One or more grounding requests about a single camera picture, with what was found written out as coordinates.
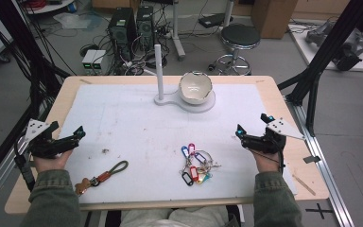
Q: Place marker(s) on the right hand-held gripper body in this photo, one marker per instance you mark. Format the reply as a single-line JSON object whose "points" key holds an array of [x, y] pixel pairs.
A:
{"points": [[264, 143]]}

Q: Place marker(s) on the brown cardboard box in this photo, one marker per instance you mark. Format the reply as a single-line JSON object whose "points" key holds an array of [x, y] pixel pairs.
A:
{"points": [[274, 15]]}

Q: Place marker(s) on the grey machine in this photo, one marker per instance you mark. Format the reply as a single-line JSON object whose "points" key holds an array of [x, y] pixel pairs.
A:
{"points": [[318, 33]]}

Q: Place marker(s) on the person's right hand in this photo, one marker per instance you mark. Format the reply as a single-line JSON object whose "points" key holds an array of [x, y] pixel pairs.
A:
{"points": [[266, 162]]}

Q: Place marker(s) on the white eggshell-shaped bowl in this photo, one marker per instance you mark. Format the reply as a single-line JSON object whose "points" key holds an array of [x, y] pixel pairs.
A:
{"points": [[195, 88]]}

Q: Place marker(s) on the long aluminium rail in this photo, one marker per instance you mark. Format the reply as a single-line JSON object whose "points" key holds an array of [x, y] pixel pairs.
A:
{"points": [[327, 179]]}

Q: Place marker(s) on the small black computer tower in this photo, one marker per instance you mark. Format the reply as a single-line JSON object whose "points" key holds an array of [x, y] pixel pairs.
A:
{"points": [[145, 26]]}

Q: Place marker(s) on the black tape piece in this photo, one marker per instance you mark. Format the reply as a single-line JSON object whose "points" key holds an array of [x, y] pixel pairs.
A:
{"points": [[312, 159]]}

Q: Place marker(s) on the black chair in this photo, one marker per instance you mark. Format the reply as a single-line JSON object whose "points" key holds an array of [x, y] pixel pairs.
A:
{"points": [[234, 217]]}

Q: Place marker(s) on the large black computer tower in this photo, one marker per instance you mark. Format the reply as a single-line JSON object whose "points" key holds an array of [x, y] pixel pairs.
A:
{"points": [[121, 30]]}

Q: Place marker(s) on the short aluminium rail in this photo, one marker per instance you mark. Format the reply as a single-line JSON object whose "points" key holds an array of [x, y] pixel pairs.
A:
{"points": [[0, 183]]}

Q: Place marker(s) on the bunch of coloured key tags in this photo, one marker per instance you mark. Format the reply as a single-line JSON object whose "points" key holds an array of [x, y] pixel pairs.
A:
{"points": [[194, 172]]}

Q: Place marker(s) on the black round stool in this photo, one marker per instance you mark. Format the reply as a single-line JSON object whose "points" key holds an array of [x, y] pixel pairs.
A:
{"points": [[240, 34]]}

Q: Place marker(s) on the person's right leg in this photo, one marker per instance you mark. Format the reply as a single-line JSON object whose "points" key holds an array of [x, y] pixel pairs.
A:
{"points": [[198, 217]]}

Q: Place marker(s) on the person's left leg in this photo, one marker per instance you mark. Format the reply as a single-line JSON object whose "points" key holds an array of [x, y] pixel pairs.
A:
{"points": [[145, 219]]}

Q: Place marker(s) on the white metal desk leg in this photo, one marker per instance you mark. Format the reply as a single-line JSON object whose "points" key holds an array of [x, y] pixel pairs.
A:
{"points": [[228, 12], [177, 31]]}

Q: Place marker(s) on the round white table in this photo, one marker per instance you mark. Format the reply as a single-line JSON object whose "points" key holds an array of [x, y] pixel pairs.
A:
{"points": [[50, 7]]}

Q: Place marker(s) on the clear plastic sheet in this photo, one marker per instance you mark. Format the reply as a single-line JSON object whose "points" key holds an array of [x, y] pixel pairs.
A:
{"points": [[75, 21]]}

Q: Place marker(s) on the white power supply box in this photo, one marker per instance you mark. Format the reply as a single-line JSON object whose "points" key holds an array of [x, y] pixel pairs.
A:
{"points": [[100, 60], [88, 60]]}

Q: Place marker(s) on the black machine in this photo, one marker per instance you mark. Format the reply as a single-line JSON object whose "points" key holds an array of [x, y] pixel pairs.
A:
{"points": [[348, 55]]}

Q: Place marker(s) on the white table mat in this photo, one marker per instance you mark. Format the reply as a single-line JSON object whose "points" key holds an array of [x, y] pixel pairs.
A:
{"points": [[145, 132]]}

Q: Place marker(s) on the white key stand with post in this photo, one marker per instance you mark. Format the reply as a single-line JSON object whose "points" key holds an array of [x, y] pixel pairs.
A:
{"points": [[159, 72]]}

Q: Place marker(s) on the person's left hand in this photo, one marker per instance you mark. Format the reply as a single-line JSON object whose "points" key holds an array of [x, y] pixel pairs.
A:
{"points": [[52, 164]]}

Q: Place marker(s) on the person's leg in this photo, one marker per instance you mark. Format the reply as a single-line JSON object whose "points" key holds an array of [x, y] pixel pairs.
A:
{"points": [[145, 219], [198, 217]]}

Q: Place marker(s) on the black flat device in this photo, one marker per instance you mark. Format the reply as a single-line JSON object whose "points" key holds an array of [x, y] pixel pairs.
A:
{"points": [[211, 20]]}

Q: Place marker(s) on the thin wooden stick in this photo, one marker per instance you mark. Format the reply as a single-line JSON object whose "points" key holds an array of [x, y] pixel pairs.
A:
{"points": [[304, 185]]}

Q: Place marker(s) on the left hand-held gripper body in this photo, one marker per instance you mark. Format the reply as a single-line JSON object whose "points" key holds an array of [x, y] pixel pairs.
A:
{"points": [[53, 146]]}

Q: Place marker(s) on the white platform board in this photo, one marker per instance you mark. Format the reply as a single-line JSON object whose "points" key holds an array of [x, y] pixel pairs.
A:
{"points": [[313, 53]]}

